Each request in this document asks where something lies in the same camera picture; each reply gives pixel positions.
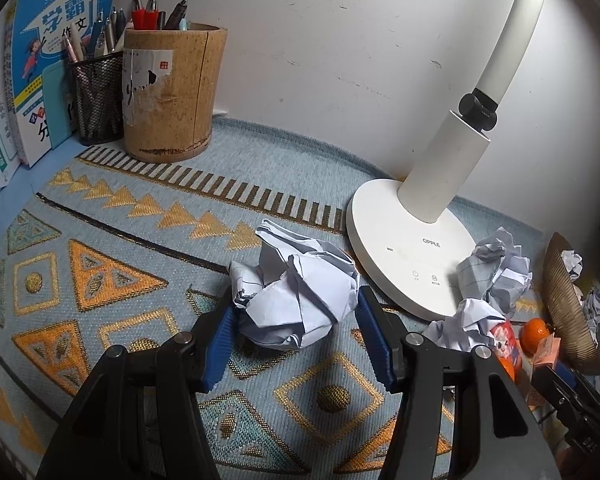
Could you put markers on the bunch of pens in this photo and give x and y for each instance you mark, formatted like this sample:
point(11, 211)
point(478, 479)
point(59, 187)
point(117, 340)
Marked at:
point(100, 35)

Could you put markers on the dark grey pen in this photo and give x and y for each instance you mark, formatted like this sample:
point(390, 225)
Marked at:
point(176, 12)

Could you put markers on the red grip pen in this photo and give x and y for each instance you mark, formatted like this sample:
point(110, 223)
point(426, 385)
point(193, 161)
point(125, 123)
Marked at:
point(152, 12)
point(139, 12)

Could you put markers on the patterned blue woven mat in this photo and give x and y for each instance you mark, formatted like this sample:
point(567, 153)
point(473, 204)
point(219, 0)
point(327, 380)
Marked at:
point(130, 240)

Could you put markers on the blue cover workbook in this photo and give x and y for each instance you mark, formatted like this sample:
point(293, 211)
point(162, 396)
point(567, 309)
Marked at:
point(60, 35)

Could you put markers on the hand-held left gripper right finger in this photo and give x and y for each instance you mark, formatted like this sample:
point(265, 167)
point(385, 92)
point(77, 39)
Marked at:
point(377, 340)

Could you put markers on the large paper ball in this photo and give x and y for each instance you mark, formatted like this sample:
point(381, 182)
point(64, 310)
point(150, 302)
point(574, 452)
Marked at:
point(300, 290)

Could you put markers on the white desk lamp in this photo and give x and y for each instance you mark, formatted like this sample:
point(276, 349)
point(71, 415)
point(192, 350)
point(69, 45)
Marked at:
point(455, 160)

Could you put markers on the black pen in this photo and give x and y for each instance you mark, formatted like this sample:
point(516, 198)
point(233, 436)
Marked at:
point(161, 20)

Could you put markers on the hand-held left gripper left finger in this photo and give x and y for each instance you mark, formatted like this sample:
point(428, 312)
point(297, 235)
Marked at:
point(219, 350)

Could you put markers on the small crumpled paper ball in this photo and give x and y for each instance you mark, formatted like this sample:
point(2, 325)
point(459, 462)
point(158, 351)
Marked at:
point(571, 261)

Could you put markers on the orange tangerine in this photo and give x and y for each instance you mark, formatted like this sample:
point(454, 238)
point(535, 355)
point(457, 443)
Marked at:
point(536, 335)
point(507, 367)

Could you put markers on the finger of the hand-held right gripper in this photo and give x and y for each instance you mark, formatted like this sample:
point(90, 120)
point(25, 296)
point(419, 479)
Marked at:
point(562, 385)

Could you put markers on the woven brown basket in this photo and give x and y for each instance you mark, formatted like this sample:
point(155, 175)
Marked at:
point(565, 310)

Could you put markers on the bamboo pen holder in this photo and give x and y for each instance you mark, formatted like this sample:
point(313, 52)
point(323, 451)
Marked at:
point(175, 95)

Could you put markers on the pink small box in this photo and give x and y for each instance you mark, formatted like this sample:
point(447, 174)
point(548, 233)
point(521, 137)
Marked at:
point(547, 352)

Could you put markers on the red printed snack packet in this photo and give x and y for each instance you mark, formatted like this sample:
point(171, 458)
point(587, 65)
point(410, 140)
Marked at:
point(505, 340)

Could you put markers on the black mesh pen holder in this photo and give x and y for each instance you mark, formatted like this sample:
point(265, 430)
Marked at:
point(97, 100)

